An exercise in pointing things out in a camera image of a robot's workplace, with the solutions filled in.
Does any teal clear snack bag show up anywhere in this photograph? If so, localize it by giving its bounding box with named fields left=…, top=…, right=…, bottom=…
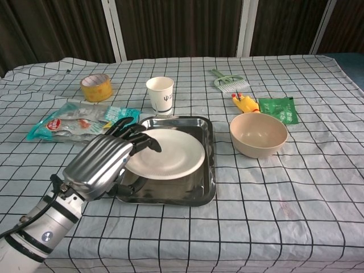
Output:
left=26, top=101, right=143, bottom=148

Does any white partition frame post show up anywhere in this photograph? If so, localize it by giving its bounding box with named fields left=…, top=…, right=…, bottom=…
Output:
left=101, top=0, right=127, bottom=62
left=235, top=0, right=259, bottom=57
left=309, top=0, right=338, bottom=55

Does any white black checkered tablecloth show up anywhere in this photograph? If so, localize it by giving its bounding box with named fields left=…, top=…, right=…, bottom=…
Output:
left=0, top=53, right=364, bottom=273

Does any white paper cup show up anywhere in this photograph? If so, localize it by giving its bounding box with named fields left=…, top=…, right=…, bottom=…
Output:
left=146, top=76, right=175, bottom=116

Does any green sachet packet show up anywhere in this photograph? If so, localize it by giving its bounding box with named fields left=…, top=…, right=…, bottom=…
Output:
left=258, top=96, right=299, bottom=125

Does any beige bowl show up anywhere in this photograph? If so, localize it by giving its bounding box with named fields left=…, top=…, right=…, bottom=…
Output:
left=229, top=113, right=289, bottom=159

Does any blue felt table cover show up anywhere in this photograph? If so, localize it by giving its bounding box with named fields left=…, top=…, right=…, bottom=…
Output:
left=324, top=52, right=364, bottom=92

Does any green hand brush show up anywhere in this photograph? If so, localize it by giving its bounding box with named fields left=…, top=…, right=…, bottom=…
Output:
left=210, top=69, right=249, bottom=94

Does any rectangular metal tray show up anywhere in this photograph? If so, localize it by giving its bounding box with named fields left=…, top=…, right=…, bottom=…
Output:
left=115, top=115, right=217, bottom=207

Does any white round plate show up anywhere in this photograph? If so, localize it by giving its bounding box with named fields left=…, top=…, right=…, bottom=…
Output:
left=123, top=128, right=206, bottom=181

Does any yellow rubber chicken toy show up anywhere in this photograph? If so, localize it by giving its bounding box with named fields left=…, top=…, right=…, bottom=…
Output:
left=230, top=90, right=261, bottom=115

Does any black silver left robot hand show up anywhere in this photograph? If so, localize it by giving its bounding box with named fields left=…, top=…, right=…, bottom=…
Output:
left=61, top=116, right=163, bottom=202

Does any yellow packing tape roll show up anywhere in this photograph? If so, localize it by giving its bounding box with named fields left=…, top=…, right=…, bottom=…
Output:
left=80, top=73, right=114, bottom=102

